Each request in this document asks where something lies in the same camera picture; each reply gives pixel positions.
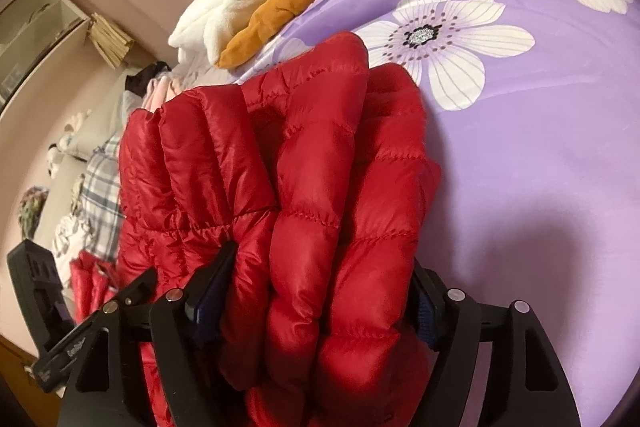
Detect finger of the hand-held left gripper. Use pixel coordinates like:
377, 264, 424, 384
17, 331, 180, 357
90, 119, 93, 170
117, 267, 158, 325

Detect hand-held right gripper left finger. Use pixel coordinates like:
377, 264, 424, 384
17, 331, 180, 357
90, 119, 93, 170
57, 241, 248, 427

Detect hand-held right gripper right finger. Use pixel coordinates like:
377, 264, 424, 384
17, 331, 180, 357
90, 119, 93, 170
410, 259, 583, 427

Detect red puffer jacket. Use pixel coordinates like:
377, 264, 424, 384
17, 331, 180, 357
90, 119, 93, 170
117, 32, 443, 427

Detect white patterned clothes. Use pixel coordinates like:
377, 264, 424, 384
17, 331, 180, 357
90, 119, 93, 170
52, 212, 91, 258

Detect small red puffer garment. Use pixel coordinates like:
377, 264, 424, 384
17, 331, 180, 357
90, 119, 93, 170
70, 249, 123, 323

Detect floral patterned bundle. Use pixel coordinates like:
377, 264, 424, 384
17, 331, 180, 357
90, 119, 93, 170
17, 187, 51, 240

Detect plaid cloth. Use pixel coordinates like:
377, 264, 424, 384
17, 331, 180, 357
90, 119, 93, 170
80, 147, 123, 258

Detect white stuffed toy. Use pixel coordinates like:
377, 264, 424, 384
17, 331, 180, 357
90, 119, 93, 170
47, 109, 93, 180

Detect purple floral bedsheet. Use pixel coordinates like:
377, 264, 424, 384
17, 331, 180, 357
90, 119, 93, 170
170, 0, 640, 427

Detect dark garment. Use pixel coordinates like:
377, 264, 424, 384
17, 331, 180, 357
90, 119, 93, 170
125, 61, 171, 92

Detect white open shelf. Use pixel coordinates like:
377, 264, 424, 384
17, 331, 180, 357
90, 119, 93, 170
0, 0, 91, 112

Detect wooden slat bundle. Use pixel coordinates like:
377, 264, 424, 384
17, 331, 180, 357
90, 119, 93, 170
86, 12, 136, 68

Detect mustard brown garment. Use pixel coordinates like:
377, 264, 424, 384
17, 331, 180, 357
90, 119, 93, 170
217, 0, 366, 68

